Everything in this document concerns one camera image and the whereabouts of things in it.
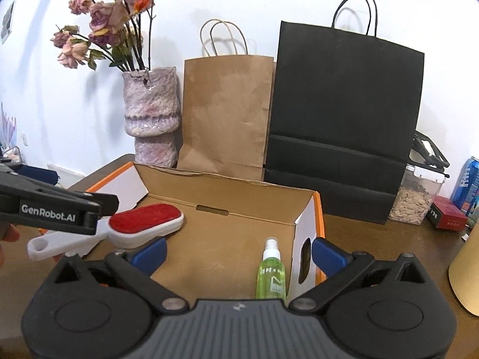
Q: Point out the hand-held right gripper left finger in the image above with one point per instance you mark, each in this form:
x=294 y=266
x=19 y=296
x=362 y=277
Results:
x=151 y=255

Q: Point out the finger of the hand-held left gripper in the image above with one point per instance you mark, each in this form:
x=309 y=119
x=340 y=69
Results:
x=37 y=175
x=106 y=204

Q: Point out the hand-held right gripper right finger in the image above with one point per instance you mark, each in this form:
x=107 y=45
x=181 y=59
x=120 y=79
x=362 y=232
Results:
x=329 y=257

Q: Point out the red and white lint brush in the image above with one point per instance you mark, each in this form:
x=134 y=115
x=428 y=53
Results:
x=144 y=220

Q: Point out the green spray bottle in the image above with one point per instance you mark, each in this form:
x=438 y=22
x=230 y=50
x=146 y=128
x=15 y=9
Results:
x=271 y=273

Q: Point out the orange printed cardboard box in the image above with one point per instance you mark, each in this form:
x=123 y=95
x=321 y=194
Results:
x=232 y=246

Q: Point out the person's left hand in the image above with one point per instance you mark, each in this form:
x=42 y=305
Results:
x=9 y=237

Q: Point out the clear container of seeds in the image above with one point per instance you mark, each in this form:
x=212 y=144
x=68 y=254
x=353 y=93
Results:
x=411 y=202

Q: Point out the small red box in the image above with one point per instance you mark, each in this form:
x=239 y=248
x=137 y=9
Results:
x=447 y=215

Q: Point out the beige cylinder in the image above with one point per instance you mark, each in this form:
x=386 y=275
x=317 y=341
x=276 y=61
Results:
x=467 y=276

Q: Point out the black paper bag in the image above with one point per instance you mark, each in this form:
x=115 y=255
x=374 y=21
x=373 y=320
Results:
x=344 y=112

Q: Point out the brown paper bag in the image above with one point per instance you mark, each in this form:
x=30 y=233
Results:
x=224 y=112

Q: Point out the blue drink can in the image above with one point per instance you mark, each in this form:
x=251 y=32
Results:
x=467 y=187

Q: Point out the dried pink flowers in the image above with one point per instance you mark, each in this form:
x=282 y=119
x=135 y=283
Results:
x=104 y=18

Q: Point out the purple wall poster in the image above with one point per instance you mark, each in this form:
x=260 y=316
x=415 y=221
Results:
x=7 y=127

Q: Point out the wall picture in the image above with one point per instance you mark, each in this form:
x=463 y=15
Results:
x=7 y=20

